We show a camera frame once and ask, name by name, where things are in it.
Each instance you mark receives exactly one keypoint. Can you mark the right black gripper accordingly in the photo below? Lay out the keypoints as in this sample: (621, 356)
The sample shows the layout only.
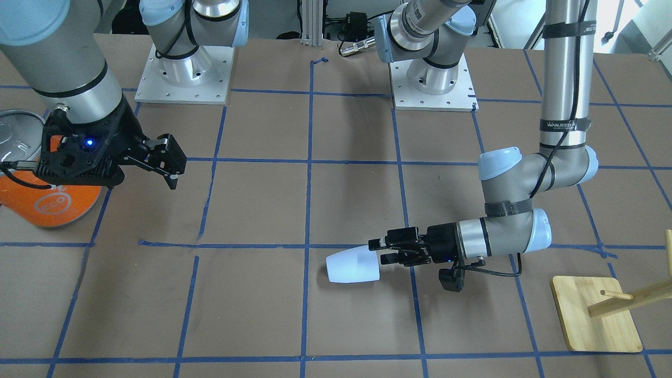
(124, 137)

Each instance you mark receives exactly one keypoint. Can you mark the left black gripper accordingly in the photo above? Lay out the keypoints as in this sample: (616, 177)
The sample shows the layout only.
(442, 239)

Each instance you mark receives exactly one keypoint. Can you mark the light blue plastic cup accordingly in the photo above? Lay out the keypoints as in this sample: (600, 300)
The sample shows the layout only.
(354, 265)

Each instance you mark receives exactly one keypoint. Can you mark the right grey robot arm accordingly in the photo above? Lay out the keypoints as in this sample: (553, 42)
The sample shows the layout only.
(92, 130)

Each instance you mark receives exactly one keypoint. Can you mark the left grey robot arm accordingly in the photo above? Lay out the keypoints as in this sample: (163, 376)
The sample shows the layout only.
(510, 179)

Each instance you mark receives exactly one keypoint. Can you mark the orange rice cooker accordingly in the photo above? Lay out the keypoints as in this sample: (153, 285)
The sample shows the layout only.
(20, 140)

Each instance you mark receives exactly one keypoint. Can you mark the silver metal connector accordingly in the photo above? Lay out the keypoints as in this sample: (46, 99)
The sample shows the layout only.
(357, 47)

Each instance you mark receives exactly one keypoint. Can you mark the wooden mug tree stand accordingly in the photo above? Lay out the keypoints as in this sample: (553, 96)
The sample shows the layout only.
(614, 305)

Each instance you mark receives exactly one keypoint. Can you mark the black power adapter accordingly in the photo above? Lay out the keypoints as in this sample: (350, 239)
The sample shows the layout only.
(355, 23)

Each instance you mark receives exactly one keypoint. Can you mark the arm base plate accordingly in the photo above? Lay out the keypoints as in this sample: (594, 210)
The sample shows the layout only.
(202, 78)
(419, 86)

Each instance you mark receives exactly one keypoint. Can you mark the aluminium frame post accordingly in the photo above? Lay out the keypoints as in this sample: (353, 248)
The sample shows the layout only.
(312, 13)

